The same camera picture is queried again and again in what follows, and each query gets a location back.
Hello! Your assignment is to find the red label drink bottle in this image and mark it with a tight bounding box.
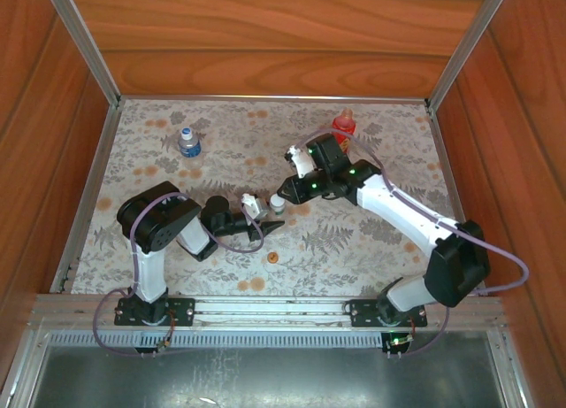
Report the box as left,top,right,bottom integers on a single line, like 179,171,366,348
331,108,359,155

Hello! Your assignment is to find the grey metal sheet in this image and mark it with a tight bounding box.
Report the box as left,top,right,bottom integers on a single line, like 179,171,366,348
30,345,505,408

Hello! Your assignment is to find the grey slotted cable duct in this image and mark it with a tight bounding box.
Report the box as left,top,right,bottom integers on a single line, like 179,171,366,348
46,330,386,350

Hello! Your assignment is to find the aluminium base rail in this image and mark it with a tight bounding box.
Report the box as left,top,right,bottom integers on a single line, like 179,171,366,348
26,294,505,332

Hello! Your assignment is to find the aluminium table edge strip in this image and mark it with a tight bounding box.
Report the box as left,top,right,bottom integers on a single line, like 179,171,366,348
49,104,121,294
426,106,472,232
119,93,429,104

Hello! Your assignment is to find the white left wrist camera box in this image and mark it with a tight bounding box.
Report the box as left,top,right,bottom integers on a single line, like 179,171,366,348
241,193,270,221

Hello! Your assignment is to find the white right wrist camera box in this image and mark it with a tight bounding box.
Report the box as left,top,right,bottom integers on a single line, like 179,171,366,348
285,145,317,179

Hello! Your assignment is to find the aluminium frame post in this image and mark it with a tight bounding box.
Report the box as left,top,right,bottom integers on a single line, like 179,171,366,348
42,0,123,111
424,0,514,112

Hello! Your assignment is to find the floral tablecloth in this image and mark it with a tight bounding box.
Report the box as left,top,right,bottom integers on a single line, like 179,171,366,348
70,98,470,298

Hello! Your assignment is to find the aluminium lower frame bar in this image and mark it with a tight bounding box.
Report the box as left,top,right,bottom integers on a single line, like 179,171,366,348
486,330,534,408
0,327,50,408

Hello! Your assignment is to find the blue label water bottle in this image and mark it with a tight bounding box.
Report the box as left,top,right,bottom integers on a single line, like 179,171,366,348
177,127,203,159

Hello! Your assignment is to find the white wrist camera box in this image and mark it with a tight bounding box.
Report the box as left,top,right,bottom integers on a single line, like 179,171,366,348
241,193,270,221
285,145,317,179

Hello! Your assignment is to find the small circuit board with wires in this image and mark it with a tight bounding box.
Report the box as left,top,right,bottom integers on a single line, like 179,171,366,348
157,323,176,351
384,332,415,354

